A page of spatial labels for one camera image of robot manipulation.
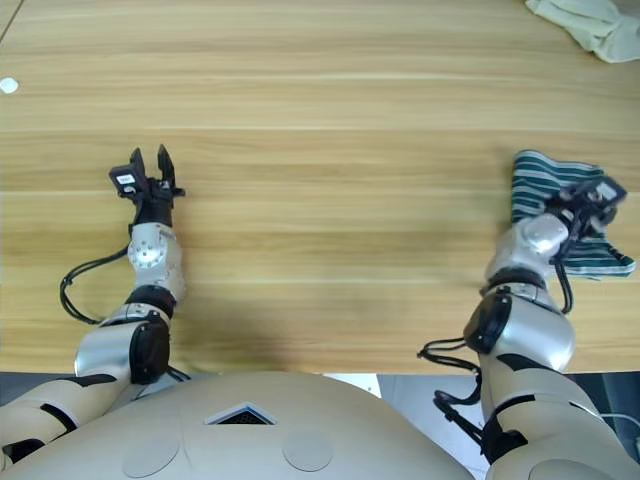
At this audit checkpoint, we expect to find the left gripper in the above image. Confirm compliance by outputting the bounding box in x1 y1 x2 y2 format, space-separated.
130 143 187 227

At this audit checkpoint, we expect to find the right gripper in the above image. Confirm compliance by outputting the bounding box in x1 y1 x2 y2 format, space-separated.
546 182 620 239

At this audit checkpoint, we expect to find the green white striped T-shirt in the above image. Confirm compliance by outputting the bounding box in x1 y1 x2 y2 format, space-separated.
509 149 637 282

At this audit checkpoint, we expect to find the pale yellow cloth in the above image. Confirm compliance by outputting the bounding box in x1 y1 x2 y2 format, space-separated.
524 0 640 65

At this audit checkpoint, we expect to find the robot body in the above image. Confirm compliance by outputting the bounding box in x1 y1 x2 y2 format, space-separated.
0 371 482 480

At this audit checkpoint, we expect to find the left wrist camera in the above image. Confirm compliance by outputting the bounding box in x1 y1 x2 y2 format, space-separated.
108 164 147 200

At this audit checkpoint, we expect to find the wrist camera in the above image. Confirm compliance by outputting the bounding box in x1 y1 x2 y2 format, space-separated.
108 164 147 200
586 175 629 209

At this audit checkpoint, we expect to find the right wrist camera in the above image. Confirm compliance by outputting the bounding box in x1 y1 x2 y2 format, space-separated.
586 175 629 209

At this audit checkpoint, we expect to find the black cable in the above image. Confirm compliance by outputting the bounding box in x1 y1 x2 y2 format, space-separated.
548 199 597 316
416 336 487 452
59 246 137 327

